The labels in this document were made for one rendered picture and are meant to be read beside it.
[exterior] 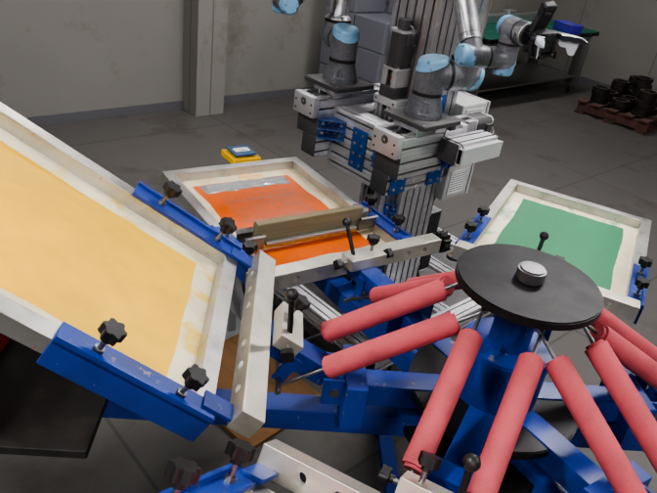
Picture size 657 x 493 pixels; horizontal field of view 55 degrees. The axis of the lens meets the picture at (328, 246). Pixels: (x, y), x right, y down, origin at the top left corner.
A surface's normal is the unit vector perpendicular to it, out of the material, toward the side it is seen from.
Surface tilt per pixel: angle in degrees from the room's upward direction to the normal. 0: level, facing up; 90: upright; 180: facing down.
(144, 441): 0
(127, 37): 90
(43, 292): 32
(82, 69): 90
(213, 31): 90
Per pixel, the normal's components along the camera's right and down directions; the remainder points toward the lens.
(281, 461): -0.33, -0.13
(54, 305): 0.63, -0.69
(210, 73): 0.65, 0.44
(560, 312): 0.13, -0.86
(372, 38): -0.73, 0.25
